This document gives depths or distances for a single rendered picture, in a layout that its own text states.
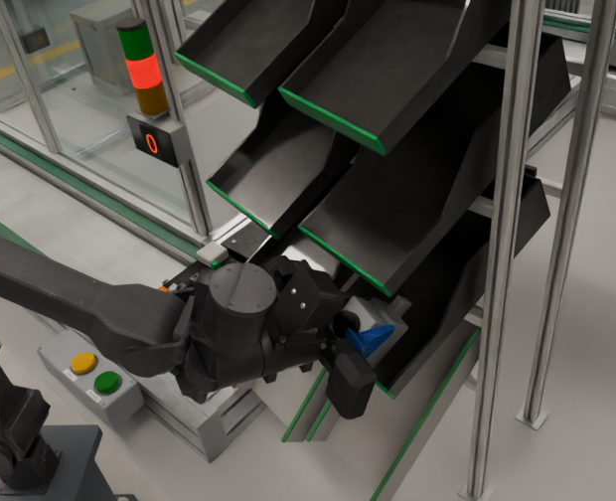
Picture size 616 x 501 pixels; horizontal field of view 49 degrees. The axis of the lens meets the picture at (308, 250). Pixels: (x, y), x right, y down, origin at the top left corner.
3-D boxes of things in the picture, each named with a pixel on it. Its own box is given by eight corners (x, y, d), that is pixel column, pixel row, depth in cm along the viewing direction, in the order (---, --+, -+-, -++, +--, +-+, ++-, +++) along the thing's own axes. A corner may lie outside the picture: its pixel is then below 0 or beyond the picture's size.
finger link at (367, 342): (349, 390, 67) (364, 348, 63) (331, 363, 69) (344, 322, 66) (403, 371, 70) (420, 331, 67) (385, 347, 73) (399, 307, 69)
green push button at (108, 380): (106, 401, 109) (102, 394, 108) (92, 389, 111) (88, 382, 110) (126, 385, 111) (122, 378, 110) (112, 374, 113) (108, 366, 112)
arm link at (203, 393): (187, 419, 63) (201, 364, 56) (166, 371, 66) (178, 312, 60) (252, 400, 66) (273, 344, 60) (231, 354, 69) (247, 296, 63)
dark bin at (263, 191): (278, 242, 73) (244, 205, 67) (215, 193, 81) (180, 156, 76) (444, 58, 76) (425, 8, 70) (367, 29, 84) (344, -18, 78)
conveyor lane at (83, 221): (217, 422, 114) (205, 387, 108) (-16, 242, 161) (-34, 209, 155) (325, 323, 129) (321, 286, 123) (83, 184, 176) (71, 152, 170)
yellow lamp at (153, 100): (152, 117, 116) (144, 91, 112) (134, 110, 118) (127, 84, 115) (174, 105, 118) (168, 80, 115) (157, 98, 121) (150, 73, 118)
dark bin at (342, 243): (389, 298, 64) (362, 262, 59) (306, 238, 73) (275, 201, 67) (571, 89, 67) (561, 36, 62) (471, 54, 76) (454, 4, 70)
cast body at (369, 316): (373, 370, 74) (335, 361, 69) (352, 342, 77) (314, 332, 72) (421, 314, 72) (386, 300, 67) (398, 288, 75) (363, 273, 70)
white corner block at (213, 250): (214, 276, 130) (210, 260, 127) (199, 266, 132) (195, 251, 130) (231, 262, 132) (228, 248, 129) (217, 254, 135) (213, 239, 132)
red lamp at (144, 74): (144, 91, 112) (136, 64, 109) (126, 84, 115) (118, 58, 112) (167, 79, 115) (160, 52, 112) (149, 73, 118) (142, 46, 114)
